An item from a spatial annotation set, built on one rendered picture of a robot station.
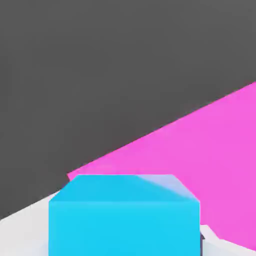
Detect large pink box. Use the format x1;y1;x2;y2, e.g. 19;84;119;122
66;80;256;252

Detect small cyan cube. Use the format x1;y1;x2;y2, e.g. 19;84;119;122
48;174;201;256

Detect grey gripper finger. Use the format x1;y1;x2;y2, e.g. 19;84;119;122
199;224;256;256

